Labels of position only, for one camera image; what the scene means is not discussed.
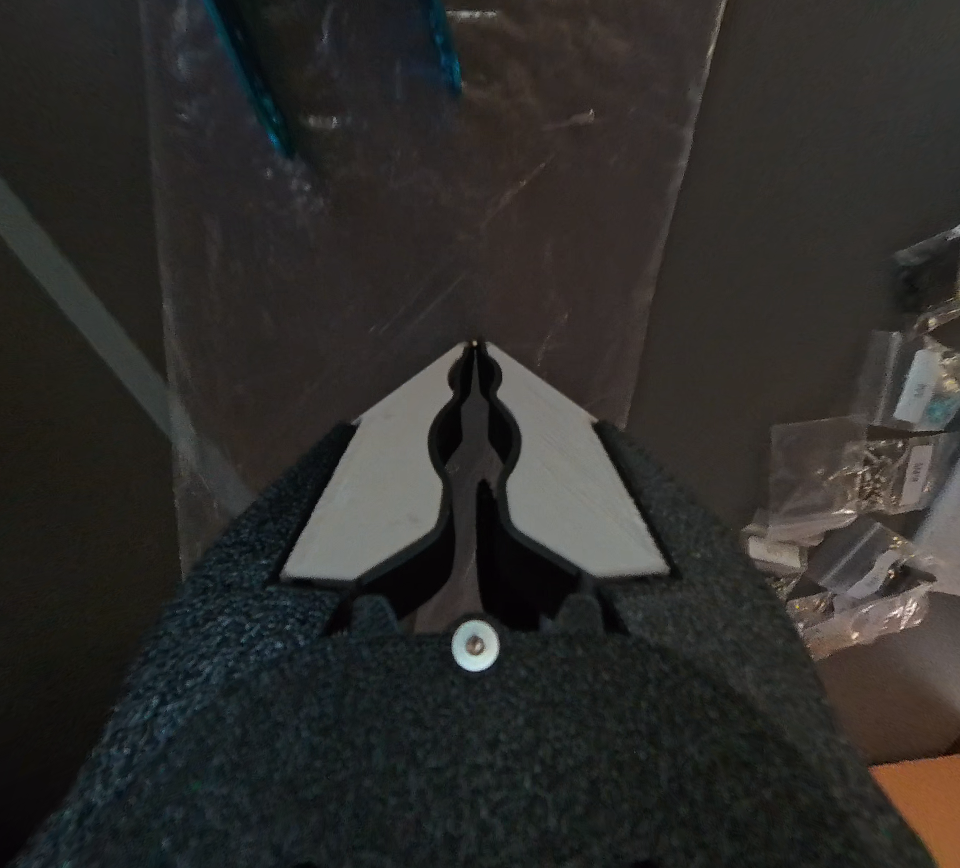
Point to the pile of small parts bags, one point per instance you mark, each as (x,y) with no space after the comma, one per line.
(825,463)

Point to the long blue metal U bracket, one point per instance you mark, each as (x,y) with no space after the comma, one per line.
(444,35)

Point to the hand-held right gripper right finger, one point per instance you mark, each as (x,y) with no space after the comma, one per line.
(577,508)

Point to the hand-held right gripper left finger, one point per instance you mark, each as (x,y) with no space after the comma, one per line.
(360,508)

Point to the brown cardboard box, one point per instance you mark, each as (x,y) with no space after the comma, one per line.
(922,815)

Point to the clear plastic bag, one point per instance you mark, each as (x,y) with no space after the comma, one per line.
(450,223)

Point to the dark grey desk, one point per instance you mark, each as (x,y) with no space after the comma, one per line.
(787,133)

